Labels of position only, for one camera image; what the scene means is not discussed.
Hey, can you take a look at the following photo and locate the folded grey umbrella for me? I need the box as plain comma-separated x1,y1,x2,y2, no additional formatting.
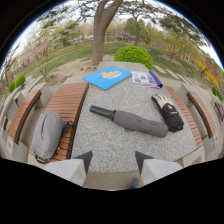
89,105,170,139

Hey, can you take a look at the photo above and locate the round green bush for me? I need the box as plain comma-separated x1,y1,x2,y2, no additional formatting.
113,45,154,71

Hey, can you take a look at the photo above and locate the black and white glove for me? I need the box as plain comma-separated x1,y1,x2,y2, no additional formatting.
151,93,185,133

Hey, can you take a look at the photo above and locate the curved wooden slat bench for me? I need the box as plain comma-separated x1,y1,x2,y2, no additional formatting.
7,89,43,145
186,90,218,139

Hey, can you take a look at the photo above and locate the blue book with yellow print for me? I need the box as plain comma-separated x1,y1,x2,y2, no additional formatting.
82,65,134,91

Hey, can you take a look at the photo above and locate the open magazine with purple edge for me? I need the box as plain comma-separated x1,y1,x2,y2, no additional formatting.
131,69,164,90

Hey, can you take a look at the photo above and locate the grey backpack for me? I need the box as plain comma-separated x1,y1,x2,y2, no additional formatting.
31,112,75,165

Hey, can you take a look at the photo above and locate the large tree trunk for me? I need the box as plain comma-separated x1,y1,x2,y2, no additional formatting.
90,0,124,66

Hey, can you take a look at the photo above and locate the person's dark shoe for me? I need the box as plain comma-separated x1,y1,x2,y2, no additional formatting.
128,177,140,190

